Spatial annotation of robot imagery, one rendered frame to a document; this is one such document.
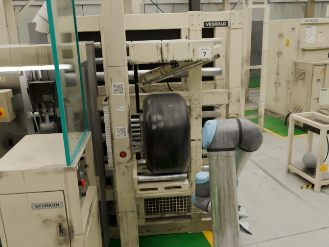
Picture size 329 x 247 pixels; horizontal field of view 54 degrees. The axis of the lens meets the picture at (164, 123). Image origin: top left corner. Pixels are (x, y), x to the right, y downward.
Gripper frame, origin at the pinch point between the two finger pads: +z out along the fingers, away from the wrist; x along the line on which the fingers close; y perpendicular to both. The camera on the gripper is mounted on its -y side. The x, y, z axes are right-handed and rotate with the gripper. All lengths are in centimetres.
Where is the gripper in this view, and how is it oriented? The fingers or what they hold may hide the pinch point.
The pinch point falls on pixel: (249, 226)
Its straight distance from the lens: 177.4
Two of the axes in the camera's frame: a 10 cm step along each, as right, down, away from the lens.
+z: 7.1, 2.0, -6.7
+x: 2.8, 8.0, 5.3
